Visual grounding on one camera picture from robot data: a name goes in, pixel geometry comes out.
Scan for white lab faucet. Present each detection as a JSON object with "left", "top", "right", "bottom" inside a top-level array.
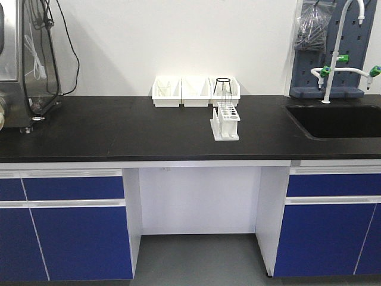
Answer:
[{"left": 311, "top": 0, "right": 380, "bottom": 104}]

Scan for left white storage bin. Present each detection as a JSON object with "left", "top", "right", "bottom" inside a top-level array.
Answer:
[{"left": 152, "top": 76, "right": 182, "bottom": 107}]

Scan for right blue cabinet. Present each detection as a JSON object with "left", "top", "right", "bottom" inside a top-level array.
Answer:
[{"left": 273, "top": 169, "right": 380, "bottom": 277}]

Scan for middle white storage bin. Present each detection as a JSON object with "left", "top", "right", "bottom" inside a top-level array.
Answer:
[{"left": 181, "top": 76, "right": 211, "bottom": 107}]

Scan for stainless steel lab machine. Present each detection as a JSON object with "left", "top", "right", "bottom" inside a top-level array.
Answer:
[{"left": 1, "top": 1, "right": 61, "bottom": 133}]

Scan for white test tube rack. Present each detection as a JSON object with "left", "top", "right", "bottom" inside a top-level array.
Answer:
[{"left": 210, "top": 101, "right": 241, "bottom": 141}]

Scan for blue-grey pegboard drying rack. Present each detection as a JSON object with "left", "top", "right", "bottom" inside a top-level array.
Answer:
[{"left": 289, "top": 1, "right": 377, "bottom": 99}]

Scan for black lab sink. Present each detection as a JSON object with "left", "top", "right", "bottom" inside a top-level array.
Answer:
[{"left": 285, "top": 105, "right": 380, "bottom": 139}]

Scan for black power cable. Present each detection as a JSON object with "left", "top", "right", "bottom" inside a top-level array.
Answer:
[{"left": 54, "top": 0, "right": 81, "bottom": 97}]

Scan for white storage bin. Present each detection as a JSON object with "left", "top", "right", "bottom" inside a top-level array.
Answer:
[
  {"left": 152, "top": 76, "right": 182, "bottom": 107},
  {"left": 209, "top": 76, "right": 241, "bottom": 107},
  {"left": 181, "top": 76, "right": 211, "bottom": 107}
]

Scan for blue cabinet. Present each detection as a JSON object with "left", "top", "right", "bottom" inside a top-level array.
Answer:
[
  {"left": 273, "top": 169, "right": 380, "bottom": 277},
  {"left": 1, "top": 169, "right": 135, "bottom": 281}
]

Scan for plastic bag of tubes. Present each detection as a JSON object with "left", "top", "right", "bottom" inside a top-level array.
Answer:
[{"left": 293, "top": 1, "right": 336, "bottom": 53}]

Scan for left blue cabinet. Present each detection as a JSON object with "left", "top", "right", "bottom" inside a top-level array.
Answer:
[{"left": 1, "top": 169, "right": 135, "bottom": 281}]

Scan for black wire tripod stand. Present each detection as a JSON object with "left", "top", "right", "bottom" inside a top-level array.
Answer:
[{"left": 213, "top": 77, "right": 233, "bottom": 97}]

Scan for right white storage bin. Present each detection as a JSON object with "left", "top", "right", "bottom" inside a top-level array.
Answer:
[{"left": 209, "top": 76, "right": 241, "bottom": 107}]

